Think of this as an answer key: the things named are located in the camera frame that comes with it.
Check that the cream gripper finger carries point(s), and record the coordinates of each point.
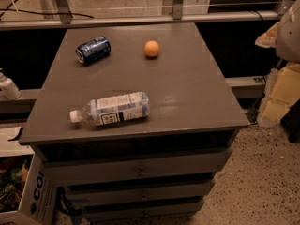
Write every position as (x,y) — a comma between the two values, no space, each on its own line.
(268,39)

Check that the clear bottle with blue label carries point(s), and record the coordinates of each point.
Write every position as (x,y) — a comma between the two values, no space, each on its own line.
(110,110)

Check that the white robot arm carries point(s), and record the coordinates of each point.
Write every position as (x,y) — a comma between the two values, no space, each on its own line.
(284,36)

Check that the white spray bottle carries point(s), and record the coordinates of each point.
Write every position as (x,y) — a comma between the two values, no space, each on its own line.
(8,87)

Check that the orange ball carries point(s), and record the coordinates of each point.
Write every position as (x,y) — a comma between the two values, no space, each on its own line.
(151,48)

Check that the top grey drawer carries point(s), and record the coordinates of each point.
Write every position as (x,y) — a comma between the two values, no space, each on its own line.
(73,173)

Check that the grey drawer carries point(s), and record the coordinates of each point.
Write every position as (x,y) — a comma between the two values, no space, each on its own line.
(141,191)
(143,209)
(73,173)

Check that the grey drawer cabinet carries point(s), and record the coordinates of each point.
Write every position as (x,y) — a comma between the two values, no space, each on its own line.
(191,105)

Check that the blue soda can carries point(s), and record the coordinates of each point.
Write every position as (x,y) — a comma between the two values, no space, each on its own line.
(93,50)

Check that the middle grey drawer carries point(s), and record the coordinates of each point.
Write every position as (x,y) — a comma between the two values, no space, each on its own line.
(141,191)

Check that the bottom grey drawer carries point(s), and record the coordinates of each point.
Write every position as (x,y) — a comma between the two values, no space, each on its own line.
(143,209)

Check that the white cardboard box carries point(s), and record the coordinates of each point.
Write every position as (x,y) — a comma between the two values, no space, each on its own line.
(27,196)

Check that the metal frame rail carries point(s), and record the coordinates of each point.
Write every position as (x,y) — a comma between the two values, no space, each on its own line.
(42,14)

